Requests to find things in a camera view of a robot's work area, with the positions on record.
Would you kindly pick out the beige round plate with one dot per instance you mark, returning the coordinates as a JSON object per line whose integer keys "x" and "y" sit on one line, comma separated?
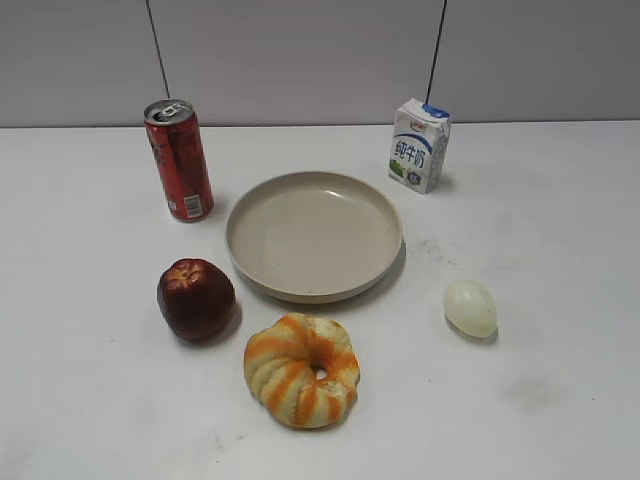
{"x": 313, "y": 237}

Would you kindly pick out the white peeled egg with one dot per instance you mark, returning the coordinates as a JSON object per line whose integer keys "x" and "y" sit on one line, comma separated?
{"x": 470, "y": 308}

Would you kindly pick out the dark red apple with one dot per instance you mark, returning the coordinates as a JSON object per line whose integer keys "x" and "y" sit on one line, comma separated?
{"x": 196, "y": 299}

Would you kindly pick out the white milk carton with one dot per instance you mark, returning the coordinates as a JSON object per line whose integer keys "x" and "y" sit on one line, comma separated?
{"x": 419, "y": 142}

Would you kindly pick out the red drink can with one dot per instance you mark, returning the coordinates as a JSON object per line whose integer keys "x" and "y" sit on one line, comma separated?
{"x": 173, "y": 132}

